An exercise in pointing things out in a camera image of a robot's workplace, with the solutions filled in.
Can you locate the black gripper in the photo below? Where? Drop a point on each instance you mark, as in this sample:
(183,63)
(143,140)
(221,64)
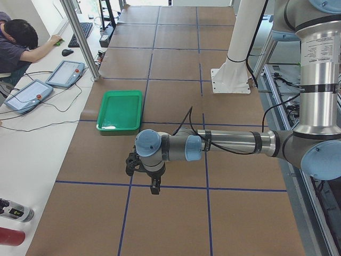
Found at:
(154,176)

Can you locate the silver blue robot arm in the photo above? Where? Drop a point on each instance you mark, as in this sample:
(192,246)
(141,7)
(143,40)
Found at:
(312,146)

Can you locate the green plastic tray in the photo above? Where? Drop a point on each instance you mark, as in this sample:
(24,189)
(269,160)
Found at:
(120,112)

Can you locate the far blue teach pendant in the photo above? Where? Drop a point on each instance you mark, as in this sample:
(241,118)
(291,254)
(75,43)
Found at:
(66,74)

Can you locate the blue teach pendant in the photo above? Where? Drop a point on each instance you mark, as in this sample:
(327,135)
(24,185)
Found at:
(29,97)
(66,74)

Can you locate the silver water bottle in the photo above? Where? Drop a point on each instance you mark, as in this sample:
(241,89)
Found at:
(16,211)

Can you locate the red cylinder bottle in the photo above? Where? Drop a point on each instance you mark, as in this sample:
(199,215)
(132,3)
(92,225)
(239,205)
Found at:
(11,237)

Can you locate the near blue teach pendant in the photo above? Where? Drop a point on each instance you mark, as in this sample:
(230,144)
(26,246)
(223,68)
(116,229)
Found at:
(29,97)

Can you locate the black power strip box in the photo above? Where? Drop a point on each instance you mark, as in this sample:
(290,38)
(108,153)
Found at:
(106,36)

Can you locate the black computer mouse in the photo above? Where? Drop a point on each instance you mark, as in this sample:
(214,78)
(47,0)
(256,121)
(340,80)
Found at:
(66,52)

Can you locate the seated person dark shirt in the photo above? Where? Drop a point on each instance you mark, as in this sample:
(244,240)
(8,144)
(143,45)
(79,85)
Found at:
(19,47)

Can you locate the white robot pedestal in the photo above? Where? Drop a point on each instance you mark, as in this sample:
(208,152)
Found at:
(232,76)

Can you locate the aluminium frame post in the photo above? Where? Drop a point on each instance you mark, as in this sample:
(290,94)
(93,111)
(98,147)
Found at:
(82,41)

